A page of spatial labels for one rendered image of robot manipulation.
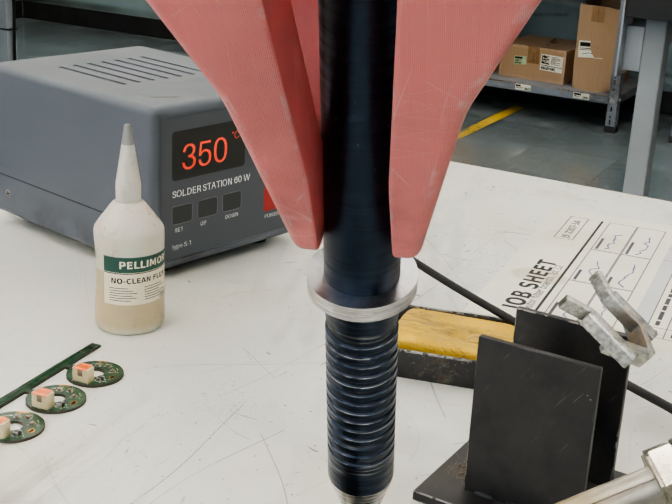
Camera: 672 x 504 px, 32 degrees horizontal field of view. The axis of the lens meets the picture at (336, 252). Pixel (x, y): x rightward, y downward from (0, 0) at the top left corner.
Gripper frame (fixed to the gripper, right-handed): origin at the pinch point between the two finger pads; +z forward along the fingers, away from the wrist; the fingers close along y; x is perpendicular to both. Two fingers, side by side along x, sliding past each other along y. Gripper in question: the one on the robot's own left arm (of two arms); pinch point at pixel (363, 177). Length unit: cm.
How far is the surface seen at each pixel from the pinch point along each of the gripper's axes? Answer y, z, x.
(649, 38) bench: -26, 92, -178
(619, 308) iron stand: -6.4, 18.2, -18.9
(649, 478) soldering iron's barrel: -5.2, 8.6, -2.8
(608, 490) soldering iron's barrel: -4.5, 8.8, -2.6
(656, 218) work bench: -13, 38, -52
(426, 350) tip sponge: 0.7, 27.6, -25.6
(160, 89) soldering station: 16.8, 23.7, -39.5
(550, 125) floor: -20, 230, -366
